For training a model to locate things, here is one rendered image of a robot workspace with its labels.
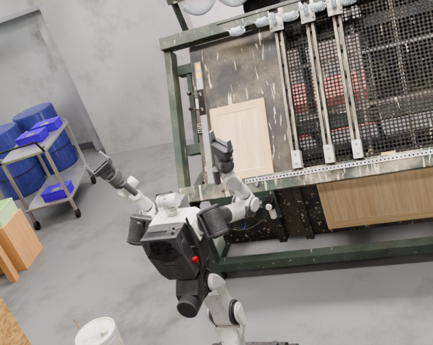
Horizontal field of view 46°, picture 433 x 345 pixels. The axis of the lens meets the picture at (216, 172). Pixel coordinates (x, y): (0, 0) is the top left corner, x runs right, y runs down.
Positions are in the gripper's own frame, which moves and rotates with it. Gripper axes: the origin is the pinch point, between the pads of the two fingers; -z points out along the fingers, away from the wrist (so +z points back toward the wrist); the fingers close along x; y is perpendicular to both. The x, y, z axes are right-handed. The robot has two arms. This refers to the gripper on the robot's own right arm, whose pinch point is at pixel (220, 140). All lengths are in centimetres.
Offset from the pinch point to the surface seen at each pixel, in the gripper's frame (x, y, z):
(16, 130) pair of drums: 508, 44, 300
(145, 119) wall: 387, 186, 323
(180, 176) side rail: 99, 36, 123
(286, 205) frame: 32, 81, 154
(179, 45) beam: 147, 99, 58
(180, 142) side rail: 112, 53, 108
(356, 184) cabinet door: -8, 112, 130
